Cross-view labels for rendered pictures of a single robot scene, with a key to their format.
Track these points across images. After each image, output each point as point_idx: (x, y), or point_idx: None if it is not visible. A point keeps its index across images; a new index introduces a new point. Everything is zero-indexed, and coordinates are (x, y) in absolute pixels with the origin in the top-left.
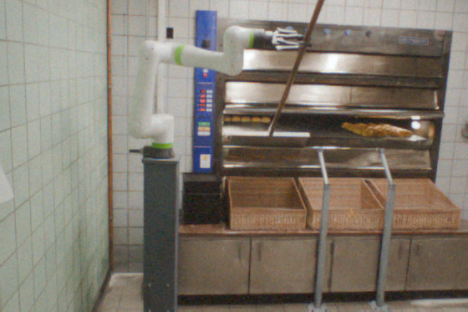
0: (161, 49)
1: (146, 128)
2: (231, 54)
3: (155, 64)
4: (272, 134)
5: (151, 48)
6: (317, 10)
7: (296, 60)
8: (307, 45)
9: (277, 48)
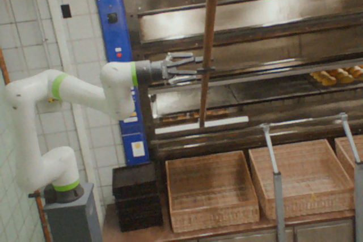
0: (33, 90)
1: (37, 181)
2: (114, 100)
3: (29, 110)
4: (202, 126)
5: (18, 94)
6: (207, 44)
7: (202, 79)
8: (209, 70)
9: (171, 83)
